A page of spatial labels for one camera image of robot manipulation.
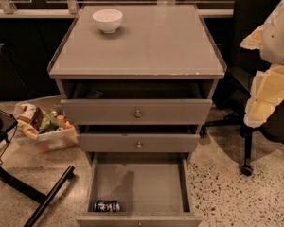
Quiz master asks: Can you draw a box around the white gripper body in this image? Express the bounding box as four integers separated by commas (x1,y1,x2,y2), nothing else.
256,64,284,107

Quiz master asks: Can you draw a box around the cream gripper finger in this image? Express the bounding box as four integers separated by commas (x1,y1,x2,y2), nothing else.
243,97,275,128
240,26,263,50

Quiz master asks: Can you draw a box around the blue pepsi can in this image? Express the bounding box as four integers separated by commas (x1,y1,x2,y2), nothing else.
94,200,120,213

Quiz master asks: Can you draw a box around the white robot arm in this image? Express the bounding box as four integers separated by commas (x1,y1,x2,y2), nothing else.
240,0,284,128

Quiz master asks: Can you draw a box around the grey drawer cabinet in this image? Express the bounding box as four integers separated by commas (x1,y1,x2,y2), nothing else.
46,4,228,163

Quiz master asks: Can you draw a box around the grey bottom drawer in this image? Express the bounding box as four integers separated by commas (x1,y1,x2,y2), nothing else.
76,152,203,227

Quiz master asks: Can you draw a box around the grey drawer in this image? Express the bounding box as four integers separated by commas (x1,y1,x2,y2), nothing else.
76,152,203,227
78,125,200,152
62,80,211,125

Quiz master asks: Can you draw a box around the dark item in top drawer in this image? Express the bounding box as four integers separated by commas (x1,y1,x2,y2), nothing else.
86,90,103,99

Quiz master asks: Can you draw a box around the grey middle drawer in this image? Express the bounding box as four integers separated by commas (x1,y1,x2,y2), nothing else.
78,125,200,152

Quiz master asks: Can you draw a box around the grey top drawer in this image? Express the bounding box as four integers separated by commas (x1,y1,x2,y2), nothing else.
62,80,211,125

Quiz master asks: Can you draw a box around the black office chair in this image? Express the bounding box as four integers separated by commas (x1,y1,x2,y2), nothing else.
211,0,284,176

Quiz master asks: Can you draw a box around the white ceramic bowl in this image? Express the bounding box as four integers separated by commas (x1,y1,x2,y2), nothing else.
92,9,123,33

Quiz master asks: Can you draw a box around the green snack bag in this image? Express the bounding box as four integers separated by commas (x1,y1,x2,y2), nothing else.
39,113,59,133

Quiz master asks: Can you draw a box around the clear plastic snack bin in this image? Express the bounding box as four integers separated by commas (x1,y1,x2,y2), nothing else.
13,95,78,151

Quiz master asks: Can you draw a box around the brown chip bag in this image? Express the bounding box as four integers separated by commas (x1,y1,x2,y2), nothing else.
17,103,40,139

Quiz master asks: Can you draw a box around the black stand with base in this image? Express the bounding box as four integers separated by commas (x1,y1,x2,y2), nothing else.
0,110,75,227

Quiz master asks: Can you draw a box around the black cable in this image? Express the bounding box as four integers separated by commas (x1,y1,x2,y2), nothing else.
0,123,19,166

